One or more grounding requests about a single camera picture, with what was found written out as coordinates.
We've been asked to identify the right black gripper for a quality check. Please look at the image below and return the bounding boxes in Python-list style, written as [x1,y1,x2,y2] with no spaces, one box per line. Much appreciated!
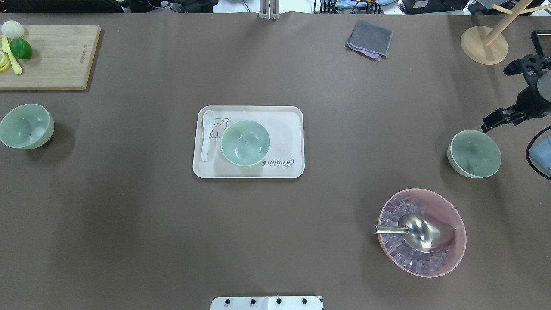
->
[481,87,551,133]

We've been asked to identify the green bowl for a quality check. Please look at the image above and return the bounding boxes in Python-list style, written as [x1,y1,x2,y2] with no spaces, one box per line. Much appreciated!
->
[0,103,55,150]
[447,130,502,178]
[220,120,271,167]

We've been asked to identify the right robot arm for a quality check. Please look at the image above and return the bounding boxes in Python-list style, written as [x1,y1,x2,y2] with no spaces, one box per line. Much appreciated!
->
[481,72,551,180]

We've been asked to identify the wooden cup stand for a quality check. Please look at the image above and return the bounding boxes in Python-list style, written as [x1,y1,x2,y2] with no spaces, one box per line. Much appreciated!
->
[460,0,551,65]

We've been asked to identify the black tray at edge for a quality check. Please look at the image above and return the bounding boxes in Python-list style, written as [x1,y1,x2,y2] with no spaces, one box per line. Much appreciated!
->
[531,29,551,57]

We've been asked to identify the pink bowl with ice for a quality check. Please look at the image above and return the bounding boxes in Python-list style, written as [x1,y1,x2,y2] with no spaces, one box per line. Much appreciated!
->
[377,188,467,278]

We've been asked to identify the metal ice scoop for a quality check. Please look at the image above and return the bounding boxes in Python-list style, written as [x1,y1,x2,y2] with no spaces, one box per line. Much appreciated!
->
[371,213,455,253]

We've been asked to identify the grey folded cloth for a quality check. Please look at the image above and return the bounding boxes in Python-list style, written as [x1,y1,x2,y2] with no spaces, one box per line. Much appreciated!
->
[346,20,394,61]

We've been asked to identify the cream rectangular tray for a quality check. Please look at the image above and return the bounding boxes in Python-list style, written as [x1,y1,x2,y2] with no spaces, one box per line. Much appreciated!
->
[192,105,306,179]

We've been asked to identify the green bowl on tray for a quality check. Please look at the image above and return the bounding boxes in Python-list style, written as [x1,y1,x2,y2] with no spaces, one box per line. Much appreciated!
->
[220,120,271,167]

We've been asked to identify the white ceramic spoon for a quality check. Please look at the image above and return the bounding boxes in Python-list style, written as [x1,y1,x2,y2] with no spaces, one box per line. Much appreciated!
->
[201,110,215,161]

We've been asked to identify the wooden cutting board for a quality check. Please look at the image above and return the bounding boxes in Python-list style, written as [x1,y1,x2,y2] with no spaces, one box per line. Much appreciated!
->
[0,25,101,90]

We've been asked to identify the green lime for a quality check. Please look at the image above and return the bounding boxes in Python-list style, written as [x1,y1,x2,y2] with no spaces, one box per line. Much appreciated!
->
[9,38,33,59]

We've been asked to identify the yellow plastic knife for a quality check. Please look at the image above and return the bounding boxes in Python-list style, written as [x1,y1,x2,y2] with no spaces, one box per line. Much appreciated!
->
[1,36,22,75]

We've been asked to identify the white garlic bulb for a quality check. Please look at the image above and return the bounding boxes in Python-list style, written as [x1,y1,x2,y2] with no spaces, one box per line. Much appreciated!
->
[0,20,25,39]

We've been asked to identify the lemon slice lower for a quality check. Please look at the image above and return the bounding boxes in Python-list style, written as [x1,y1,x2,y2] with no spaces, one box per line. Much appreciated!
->
[0,61,11,72]

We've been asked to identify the lemon slice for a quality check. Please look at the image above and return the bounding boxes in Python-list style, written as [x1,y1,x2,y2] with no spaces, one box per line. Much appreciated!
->
[0,61,11,72]
[0,51,10,71]

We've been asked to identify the lemon slice upper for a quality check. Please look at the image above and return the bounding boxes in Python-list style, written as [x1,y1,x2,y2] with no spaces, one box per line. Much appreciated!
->
[0,51,10,71]

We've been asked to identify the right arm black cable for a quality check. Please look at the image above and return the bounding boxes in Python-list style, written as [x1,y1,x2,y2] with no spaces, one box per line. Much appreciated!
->
[526,126,551,177]

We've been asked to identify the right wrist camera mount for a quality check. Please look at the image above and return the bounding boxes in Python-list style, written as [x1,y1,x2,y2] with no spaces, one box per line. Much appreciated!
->
[503,54,551,89]

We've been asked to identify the aluminium frame post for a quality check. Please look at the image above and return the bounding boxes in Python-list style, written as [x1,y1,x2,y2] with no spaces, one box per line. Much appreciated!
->
[259,0,281,20]

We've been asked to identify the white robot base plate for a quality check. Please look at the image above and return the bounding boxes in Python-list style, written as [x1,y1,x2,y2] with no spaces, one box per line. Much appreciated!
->
[210,295,324,310]

